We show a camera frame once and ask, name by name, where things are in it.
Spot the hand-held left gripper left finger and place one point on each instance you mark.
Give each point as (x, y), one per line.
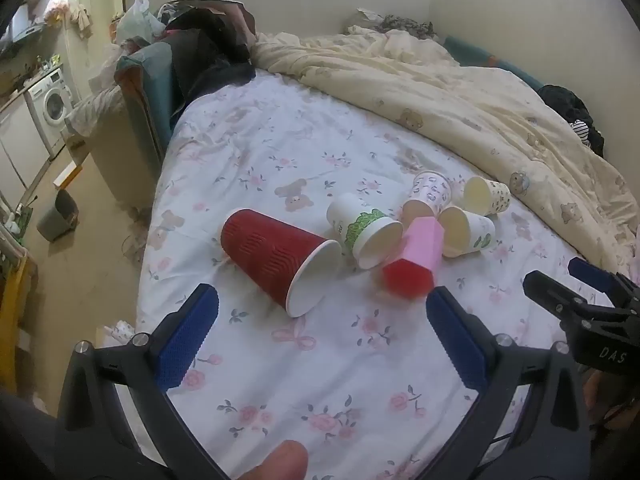
(187, 340)

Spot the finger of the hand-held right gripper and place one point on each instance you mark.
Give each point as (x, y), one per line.
(547, 290)
(592, 272)

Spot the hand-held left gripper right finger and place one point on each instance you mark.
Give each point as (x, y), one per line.
(457, 340)

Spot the small white green-print cup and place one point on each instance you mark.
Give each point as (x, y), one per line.
(480, 232)

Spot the pink hexagonal plastic cup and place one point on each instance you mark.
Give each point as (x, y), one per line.
(422, 245)

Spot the white dotted-print paper cup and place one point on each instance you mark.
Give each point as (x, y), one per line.
(497, 195)

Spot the red ribbed paper cup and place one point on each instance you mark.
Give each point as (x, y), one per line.
(265, 255)

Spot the white pink-print paper cup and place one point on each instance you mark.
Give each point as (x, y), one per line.
(432, 190)

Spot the large white green-print cup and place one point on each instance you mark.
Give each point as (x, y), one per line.
(350, 220)

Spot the person's left hand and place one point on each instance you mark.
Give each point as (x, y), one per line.
(282, 462)

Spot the striped cloth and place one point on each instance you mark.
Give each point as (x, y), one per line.
(581, 131)

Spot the black cloth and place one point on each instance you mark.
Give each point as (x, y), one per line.
(565, 102)

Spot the grey trash bin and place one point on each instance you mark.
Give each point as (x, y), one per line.
(57, 215)

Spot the cardboard box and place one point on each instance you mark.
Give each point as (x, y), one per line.
(67, 175)

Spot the cream bear-print quilt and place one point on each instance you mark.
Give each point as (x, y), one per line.
(450, 110)

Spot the white quilted cloth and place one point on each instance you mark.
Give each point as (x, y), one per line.
(92, 107)

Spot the teal padded headboard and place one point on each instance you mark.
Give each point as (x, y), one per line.
(150, 90)

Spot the white kitchen cabinet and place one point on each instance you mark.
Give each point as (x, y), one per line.
(17, 145)

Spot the white washing machine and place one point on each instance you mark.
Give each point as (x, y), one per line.
(52, 105)

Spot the dark clothing pile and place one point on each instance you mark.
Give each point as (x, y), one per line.
(210, 50)

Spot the dark patterned cloth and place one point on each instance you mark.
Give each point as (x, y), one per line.
(400, 25)

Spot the pale plastic bag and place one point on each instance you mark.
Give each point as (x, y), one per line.
(135, 20)

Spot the hanging pale clothes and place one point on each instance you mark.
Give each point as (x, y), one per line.
(80, 15)

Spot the range hood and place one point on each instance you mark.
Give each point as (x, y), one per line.
(22, 27)

